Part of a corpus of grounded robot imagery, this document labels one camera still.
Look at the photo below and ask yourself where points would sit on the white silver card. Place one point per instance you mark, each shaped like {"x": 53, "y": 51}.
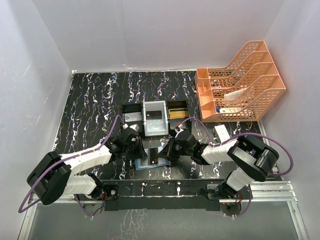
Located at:
{"x": 132, "y": 116}

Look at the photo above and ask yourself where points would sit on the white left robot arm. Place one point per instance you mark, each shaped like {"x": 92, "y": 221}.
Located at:
{"x": 59, "y": 175}

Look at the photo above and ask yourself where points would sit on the black left card tray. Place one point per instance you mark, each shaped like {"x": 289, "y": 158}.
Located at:
{"x": 134, "y": 107}

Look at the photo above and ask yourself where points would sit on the gold card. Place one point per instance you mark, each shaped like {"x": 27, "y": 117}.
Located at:
{"x": 178, "y": 113}

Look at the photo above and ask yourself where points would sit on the black card tray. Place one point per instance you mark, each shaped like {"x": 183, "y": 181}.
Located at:
{"x": 134, "y": 107}
{"x": 172, "y": 123}

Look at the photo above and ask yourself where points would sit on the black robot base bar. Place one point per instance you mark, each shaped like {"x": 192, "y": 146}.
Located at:
{"x": 171, "y": 194}

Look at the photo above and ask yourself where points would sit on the white bottle in organizer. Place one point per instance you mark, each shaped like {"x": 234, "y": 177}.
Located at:
{"x": 227, "y": 110}

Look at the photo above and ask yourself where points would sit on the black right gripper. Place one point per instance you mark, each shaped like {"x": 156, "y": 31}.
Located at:
{"x": 167, "y": 152}

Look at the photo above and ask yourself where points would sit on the blue card holder wallet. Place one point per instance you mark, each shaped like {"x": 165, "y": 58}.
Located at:
{"x": 145, "y": 163}

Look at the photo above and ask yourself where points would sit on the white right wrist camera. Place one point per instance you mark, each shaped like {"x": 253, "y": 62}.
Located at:
{"x": 179, "y": 128}

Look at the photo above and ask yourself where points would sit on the white middle card tray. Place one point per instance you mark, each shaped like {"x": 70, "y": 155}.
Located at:
{"x": 155, "y": 127}

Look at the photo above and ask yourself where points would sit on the aluminium frame rail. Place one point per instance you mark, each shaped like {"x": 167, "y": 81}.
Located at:
{"x": 270, "y": 190}

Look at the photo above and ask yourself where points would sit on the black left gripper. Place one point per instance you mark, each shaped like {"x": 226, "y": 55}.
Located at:
{"x": 140, "y": 153}

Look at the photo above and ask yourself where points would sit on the orange plastic file organizer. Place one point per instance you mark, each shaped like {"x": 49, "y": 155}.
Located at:
{"x": 253, "y": 68}

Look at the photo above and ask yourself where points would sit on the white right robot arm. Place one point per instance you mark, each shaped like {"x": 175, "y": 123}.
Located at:
{"x": 254, "y": 159}

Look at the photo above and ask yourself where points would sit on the black right card tray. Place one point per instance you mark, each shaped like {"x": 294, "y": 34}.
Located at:
{"x": 172, "y": 123}

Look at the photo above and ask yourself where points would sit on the black card from holder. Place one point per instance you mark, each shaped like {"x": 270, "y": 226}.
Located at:
{"x": 153, "y": 156}

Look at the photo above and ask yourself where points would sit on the white paper in organizer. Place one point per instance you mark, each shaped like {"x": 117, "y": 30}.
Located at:
{"x": 235, "y": 94}

